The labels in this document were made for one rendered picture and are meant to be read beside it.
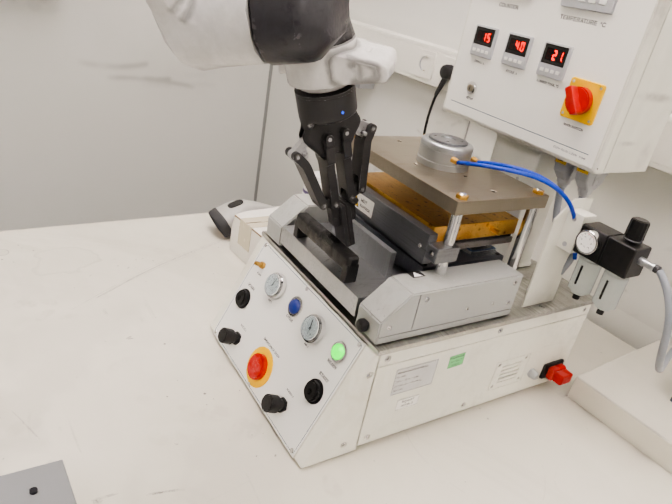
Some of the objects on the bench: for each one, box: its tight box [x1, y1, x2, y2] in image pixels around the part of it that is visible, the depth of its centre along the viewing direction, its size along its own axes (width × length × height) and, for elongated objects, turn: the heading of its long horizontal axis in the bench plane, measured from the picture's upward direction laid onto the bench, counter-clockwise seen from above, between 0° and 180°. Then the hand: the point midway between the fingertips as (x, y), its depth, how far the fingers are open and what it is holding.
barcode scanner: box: [208, 199, 274, 238], centre depth 136 cm, size 20×8×8 cm, turn 105°
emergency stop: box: [247, 353, 268, 380], centre depth 86 cm, size 2×4×4 cm, turn 12°
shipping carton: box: [230, 207, 279, 264], centre depth 126 cm, size 19×13×9 cm
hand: (342, 221), depth 81 cm, fingers closed
